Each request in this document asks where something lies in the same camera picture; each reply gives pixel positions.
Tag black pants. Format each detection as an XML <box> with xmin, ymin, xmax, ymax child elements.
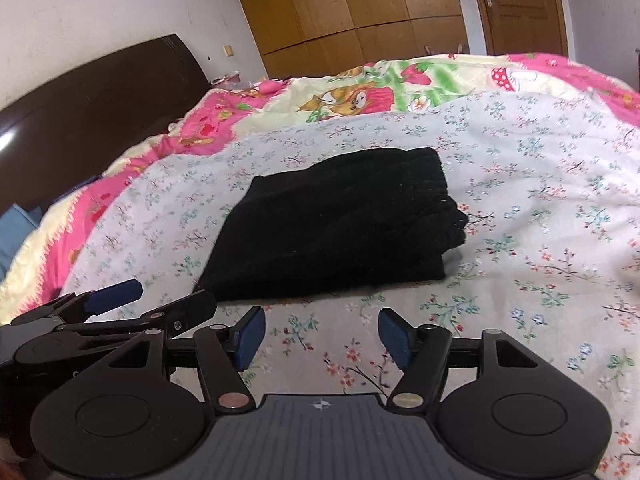
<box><xmin>195</xmin><ymin>148</ymin><xmax>469</xmax><ymax>302</ymax></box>

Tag wooden wardrobe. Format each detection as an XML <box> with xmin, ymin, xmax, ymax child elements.
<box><xmin>240</xmin><ymin>0</ymin><xmax>469</xmax><ymax>78</ymax></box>

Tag dark brown headboard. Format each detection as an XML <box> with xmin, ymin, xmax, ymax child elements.
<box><xmin>1</xmin><ymin>35</ymin><xmax>210</xmax><ymax>209</ymax></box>

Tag white floral bed sheet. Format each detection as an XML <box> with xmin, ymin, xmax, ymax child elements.
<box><xmin>64</xmin><ymin>92</ymin><xmax>639</xmax><ymax>479</ymax></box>

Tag blue pillow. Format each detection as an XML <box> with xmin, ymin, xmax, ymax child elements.
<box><xmin>0</xmin><ymin>204</ymin><xmax>38</xmax><ymax>280</ymax></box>

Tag wooden door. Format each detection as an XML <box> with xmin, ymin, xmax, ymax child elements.
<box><xmin>476</xmin><ymin>0</ymin><xmax>568</xmax><ymax>56</ymax></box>

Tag pink cartoon quilt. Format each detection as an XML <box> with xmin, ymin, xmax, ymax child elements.
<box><xmin>1</xmin><ymin>53</ymin><xmax>639</xmax><ymax>323</ymax></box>

